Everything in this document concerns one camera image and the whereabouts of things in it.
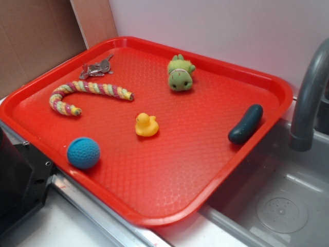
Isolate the multicolored braided rope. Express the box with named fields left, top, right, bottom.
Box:
left=49, top=80, right=135, bottom=117

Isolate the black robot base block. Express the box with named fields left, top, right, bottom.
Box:
left=1, top=130, right=54, bottom=237

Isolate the red plastic tray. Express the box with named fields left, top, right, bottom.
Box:
left=1, top=37, right=293, bottom=227

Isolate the yellow rubber duck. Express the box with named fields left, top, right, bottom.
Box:
left=135, top=113, right=159, bottom=137

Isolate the green plush frog toy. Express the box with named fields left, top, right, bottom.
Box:
left=168, top=54, right=196, bottom=92

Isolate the dark green toy cucumber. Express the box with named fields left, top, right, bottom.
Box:
left=228, top=104, right=264, bottom=145

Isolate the silver key bunch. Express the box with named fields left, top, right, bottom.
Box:
left=79, top=54, right=114, bottom=80

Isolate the blue dimpled ball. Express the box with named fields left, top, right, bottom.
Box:
left=67, top=137, right=100, bottom=169

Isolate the grey toy sink basin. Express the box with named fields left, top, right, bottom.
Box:
left=200, top=120, right=328, bottom=246

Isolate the grey toy faucet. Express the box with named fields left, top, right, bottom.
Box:
left=289, top=39, right=328, bottom=152

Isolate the brown cardboard panel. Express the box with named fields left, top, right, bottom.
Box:
left=1, top=1, right=118, bottom=98

